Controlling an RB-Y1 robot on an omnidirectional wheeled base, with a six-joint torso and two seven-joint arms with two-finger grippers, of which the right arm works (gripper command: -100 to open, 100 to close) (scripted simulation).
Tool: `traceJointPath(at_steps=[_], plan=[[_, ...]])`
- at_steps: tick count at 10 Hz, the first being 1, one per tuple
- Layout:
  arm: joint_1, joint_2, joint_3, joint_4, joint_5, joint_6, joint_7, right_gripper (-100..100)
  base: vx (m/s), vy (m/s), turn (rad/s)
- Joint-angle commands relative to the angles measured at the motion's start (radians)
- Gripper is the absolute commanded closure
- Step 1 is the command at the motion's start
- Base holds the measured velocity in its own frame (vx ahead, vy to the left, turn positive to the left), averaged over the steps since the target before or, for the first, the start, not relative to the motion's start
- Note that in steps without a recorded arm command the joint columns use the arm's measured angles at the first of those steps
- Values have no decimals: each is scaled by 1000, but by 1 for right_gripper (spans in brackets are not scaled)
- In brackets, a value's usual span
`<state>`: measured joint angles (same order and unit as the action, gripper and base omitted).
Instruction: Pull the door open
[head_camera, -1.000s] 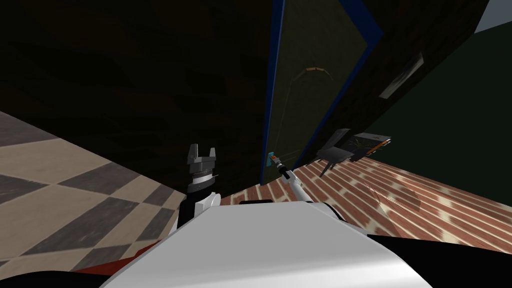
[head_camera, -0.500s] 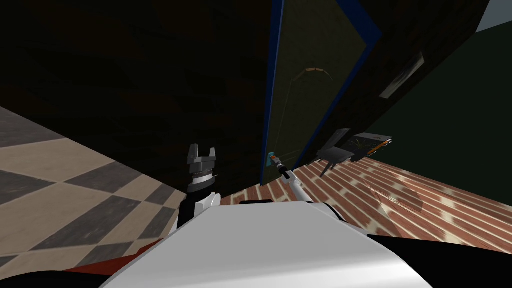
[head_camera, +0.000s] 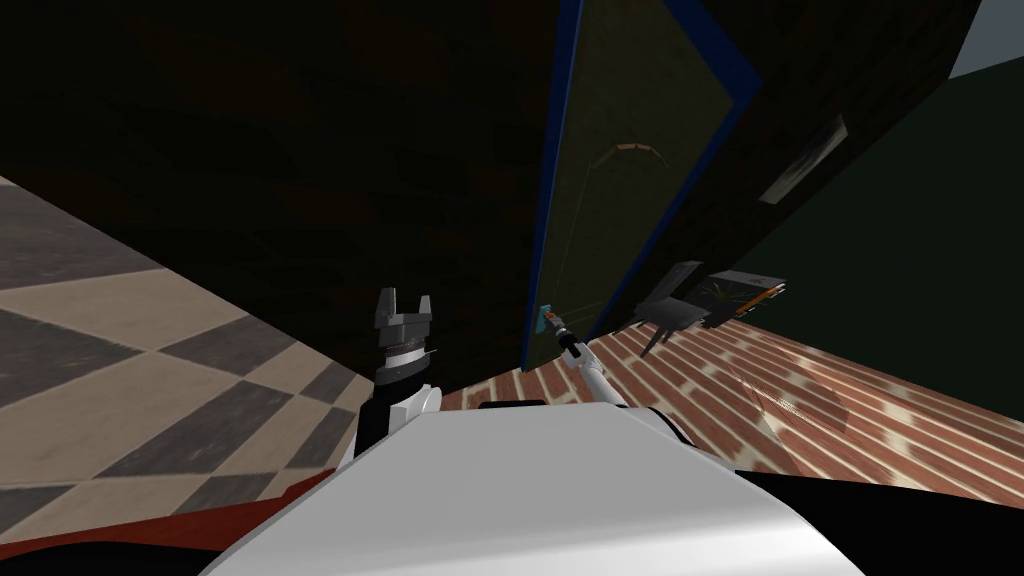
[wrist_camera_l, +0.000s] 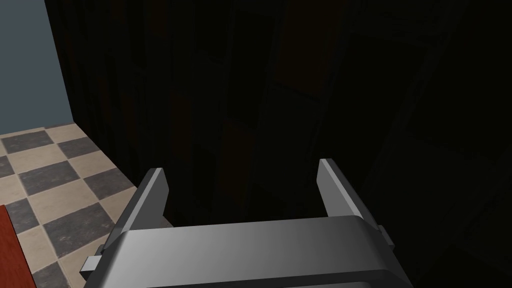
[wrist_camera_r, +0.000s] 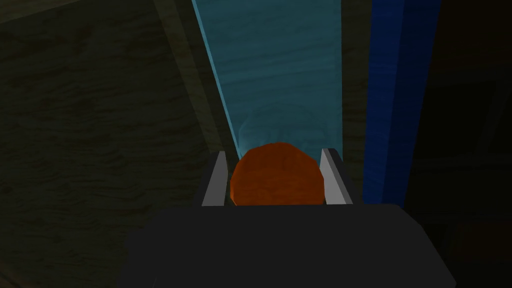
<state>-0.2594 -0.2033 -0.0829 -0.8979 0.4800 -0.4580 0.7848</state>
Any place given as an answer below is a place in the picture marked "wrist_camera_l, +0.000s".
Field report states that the red-brown wooden furniture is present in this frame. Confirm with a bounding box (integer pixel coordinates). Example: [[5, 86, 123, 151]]
[[0, 204, 38, 288]]

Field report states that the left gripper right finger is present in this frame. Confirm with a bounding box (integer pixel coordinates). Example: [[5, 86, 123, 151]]
[[316, 158, 381, 232]]

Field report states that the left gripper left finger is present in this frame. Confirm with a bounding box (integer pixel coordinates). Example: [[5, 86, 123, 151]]
[[103, 167, 170, 252]]

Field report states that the dark wooden cabinet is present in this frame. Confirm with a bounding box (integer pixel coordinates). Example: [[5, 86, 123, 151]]
[[43, 0, 512, 288]]

